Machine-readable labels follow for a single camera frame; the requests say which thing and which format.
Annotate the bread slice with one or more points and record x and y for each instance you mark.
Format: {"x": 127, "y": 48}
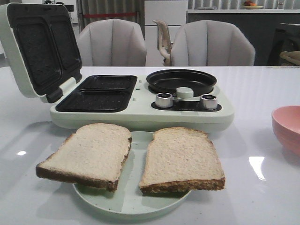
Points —
{"x": 93, "y": 156}
{"x": 181, "y": 159}

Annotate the green breakfast maker lid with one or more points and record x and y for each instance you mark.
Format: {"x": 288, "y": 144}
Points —
{"x": 41, "y": 49}

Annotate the green breakfast maker base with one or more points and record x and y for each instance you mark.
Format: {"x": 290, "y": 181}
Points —
{"x": 126, "y": 100}

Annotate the left silver control knob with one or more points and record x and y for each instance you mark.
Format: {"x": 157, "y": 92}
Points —
{"x": 164, "y": 100}

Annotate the silver control knob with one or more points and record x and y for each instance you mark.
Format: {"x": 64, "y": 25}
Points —
{"x": 164, "y": 100}
{"x": 209, "y": 102}

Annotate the black round frying pan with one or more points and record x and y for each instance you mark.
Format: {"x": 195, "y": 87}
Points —
{"x": 170, "y": 79}

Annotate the right silver control knob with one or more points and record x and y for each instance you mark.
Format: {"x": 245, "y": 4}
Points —
{"x": 209, "y": 102}

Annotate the beige office chair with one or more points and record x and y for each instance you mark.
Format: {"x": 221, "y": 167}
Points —
{"x": 164, "y": 45}

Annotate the left grey upholstered chair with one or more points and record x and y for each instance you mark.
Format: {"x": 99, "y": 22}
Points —
{"x": 112, "y": 42}

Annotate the grey upholstered chair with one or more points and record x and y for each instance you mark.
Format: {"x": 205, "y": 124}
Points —
{"x": 112, "y": 42}
{"x": 211, "y": 43}

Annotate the light green round plate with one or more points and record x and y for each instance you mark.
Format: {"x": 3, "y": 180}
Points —
{"x": 128, "y": 201}

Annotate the right grey upholstered chair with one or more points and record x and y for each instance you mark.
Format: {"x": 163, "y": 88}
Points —
{"x": 211, "y": 43}

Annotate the white cabinet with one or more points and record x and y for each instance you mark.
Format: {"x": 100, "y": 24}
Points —
{"x": 173, "y": 13}

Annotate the pink bowl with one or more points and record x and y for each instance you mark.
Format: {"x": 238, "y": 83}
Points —
{"x": 286, "y": 127}

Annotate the fruit bowl on counter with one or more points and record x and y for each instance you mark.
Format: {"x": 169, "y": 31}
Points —
{"x": 249, "y": 4}

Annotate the grey counter with white top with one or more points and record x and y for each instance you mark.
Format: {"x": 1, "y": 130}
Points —
{"x": 270, "y": 31}

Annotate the beige cushion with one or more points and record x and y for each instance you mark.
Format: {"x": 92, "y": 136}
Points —
{"x": 290, "y": 58}

